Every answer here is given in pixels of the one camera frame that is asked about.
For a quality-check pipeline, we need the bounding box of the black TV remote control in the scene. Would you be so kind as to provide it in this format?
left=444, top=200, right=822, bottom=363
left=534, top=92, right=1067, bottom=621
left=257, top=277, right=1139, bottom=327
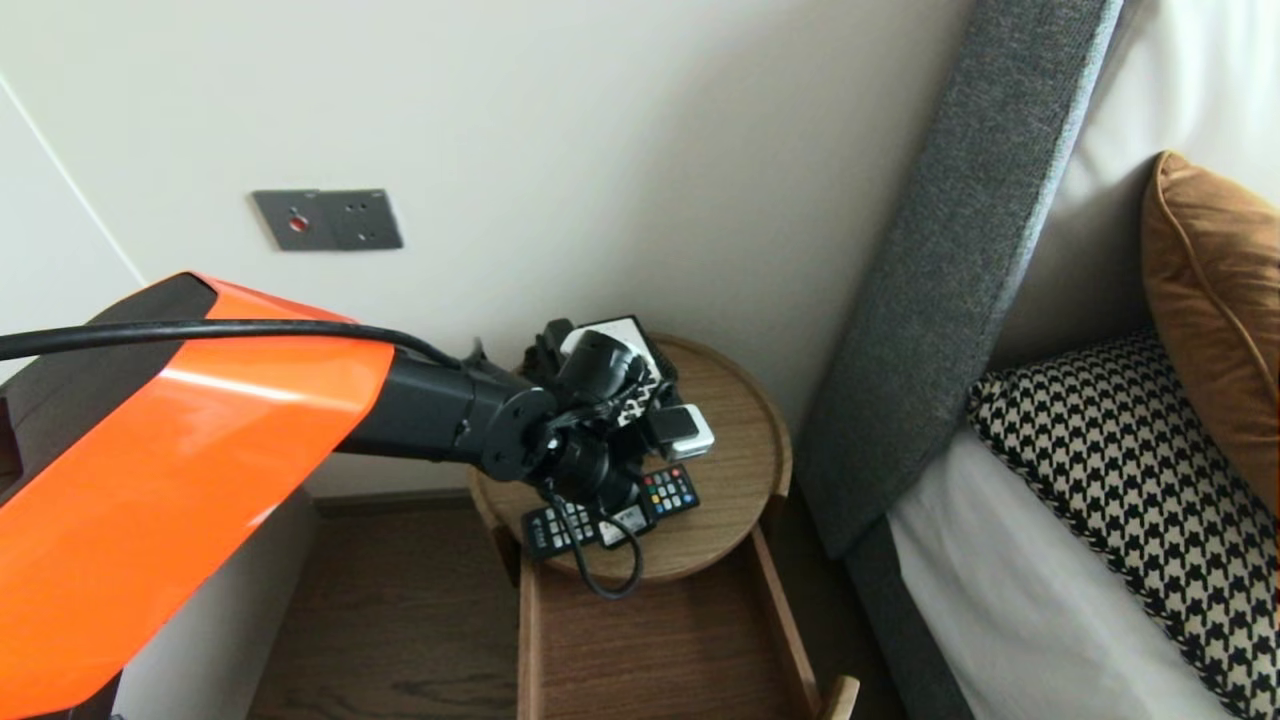
left=522, top=463, right=702, bottom=561

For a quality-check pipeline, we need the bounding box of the black telephone base white keypad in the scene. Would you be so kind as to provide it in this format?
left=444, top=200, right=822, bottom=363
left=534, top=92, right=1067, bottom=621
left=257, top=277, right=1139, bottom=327
left=535, top=315, right=683, bottom=441

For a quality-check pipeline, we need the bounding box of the brown wooden baseboard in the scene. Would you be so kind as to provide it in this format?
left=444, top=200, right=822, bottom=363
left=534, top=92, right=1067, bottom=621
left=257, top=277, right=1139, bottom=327
left=308, top=487, right=479, bottom=518

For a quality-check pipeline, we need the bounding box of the grey fabric headboard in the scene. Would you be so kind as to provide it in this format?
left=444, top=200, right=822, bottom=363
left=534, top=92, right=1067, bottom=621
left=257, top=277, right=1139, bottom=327
left=795, top=0, right=1126, bottom=563

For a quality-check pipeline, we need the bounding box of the white bed sheet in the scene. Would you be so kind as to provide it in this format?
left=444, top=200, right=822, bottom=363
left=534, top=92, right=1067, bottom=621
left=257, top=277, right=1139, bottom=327
left=885, top=430, right=1236, bottom=720

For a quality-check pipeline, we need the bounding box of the beige upholstered headboard panel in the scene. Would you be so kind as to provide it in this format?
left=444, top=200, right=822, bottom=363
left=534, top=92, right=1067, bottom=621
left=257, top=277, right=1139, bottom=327
left=985, top=155, right=1166, bottom=373

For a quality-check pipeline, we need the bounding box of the black white houndstooth pillow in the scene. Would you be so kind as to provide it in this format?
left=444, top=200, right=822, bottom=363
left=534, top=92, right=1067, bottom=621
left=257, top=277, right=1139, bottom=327
left=965, top=333, right=1280, bottom=720

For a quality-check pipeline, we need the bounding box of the orange-brown velvet cushion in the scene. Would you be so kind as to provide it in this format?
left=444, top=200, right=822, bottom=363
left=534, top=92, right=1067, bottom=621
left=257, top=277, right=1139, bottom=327
left=1140, top=152, right=1280, bottom=521

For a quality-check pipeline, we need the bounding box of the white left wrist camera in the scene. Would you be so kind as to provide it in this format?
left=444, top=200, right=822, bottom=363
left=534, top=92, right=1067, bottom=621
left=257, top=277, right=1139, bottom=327
left=645, top=404, right=717, bottom=464

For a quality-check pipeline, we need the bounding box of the grey fabric bed frame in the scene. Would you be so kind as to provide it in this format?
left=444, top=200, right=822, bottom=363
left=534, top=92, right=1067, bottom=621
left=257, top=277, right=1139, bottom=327
left=843, top=518, right=976, bottom=720

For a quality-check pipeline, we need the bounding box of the grey wall switch panel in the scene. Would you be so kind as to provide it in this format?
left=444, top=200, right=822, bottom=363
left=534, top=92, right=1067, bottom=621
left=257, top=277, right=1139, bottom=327
left=253, top=188, right=405, bottom=252

